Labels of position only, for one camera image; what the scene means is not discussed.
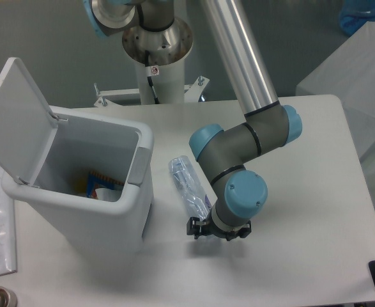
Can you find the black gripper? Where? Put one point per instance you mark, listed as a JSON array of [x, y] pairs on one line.
[[198, 228]]

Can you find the crushed clear plastic bottle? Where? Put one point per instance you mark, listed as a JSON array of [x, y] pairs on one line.
[[188, 185]]

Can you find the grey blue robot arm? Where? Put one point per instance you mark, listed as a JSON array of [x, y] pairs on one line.
[[158, 42]]

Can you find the white trash can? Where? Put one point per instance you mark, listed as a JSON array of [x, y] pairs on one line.
[[84, 142]]

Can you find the white trash can lid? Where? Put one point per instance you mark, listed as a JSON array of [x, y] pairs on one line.
[[28, 126]]

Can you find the colourful snack wrapper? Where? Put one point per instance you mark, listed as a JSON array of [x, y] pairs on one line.
[[97, 180]]

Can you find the blue water jug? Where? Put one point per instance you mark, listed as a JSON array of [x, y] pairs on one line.
[[354, 14]]

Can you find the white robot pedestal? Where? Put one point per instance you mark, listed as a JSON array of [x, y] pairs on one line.
[[156, 84]]

